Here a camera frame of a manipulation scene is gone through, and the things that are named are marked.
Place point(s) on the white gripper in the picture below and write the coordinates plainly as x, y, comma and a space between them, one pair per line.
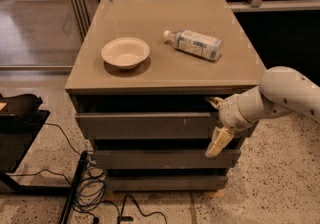
230, 112

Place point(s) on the grey top drawer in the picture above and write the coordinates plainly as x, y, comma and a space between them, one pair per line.
167, 125

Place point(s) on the grey drawer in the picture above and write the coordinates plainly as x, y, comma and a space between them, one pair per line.
164, 159
166, 183
167, 125

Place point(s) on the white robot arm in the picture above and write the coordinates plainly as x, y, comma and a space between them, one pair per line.
281, 90

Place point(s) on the grey middle drawer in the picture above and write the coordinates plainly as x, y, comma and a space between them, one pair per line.
164, 159

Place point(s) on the grey drawer cabinet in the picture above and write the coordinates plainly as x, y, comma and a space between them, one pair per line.
168, 80

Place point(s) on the grey bottom drawer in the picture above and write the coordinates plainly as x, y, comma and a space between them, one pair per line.
166, 183

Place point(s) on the clear plastic water bottle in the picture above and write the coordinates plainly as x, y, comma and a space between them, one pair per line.
193, 43

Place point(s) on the white paper bowl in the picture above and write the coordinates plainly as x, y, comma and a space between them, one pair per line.
125, 53

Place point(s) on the black desk stand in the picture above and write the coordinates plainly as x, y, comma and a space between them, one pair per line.
20, 122

